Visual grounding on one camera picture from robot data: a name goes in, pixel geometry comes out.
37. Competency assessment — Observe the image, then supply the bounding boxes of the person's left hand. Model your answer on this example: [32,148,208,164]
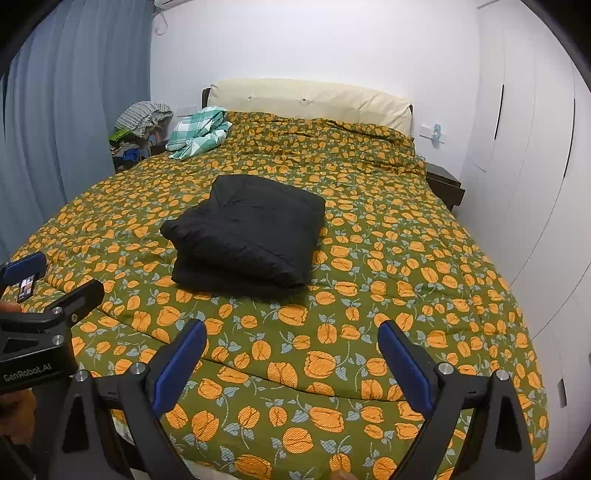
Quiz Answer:
[0,302,38,445]

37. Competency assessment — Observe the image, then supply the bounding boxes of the cream padded headboard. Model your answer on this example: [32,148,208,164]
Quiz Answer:
[207,78,414,137]

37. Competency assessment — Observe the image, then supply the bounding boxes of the black padded jacket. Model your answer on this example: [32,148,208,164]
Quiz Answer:
[159,174,327,297]

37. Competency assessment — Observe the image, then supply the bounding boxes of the dark wooden nightstand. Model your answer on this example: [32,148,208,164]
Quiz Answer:
[425,161,466,213]

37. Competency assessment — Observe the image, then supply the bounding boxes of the green orange floral bedspread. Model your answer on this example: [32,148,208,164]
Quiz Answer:
[9,111,550,480]

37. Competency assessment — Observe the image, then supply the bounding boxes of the white wardrobe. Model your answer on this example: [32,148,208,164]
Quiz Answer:
[462,0,591,480]

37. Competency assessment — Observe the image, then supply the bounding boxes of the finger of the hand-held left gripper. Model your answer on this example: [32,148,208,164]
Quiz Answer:
[28,279,105,330]
[0,252,48,304]

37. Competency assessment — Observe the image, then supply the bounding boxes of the pile of clothes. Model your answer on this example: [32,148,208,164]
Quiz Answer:
[108,124,168,174]

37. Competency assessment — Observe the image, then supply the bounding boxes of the green plaid cloth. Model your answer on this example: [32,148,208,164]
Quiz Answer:
[166,106,233,160]

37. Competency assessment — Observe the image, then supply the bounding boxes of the grey checked cloth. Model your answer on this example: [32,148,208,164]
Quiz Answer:
[115,102,173,138]

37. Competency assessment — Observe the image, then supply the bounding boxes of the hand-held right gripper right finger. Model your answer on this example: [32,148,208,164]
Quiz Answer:
[378,320,536,480]

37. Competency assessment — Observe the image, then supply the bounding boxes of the blue curtain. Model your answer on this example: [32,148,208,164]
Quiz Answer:
[0,0,154,264]

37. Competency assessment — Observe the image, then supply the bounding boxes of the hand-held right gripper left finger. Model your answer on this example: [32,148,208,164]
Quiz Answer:
[48,318,208,480]

